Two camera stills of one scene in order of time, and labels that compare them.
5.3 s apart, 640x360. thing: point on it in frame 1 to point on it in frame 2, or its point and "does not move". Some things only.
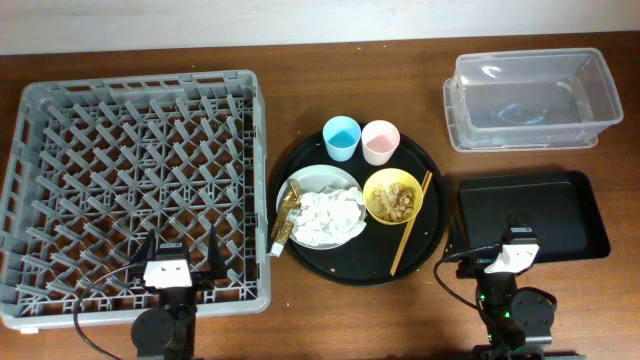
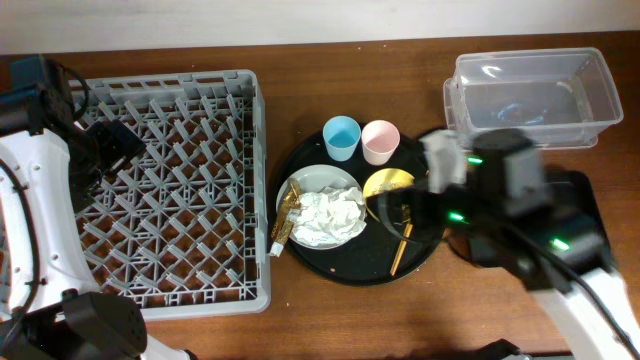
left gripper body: (203, 275) to (107, 148)
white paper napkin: (329, 217) does not move
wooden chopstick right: (409, 229) does not move
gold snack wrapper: (284, 223) does not move
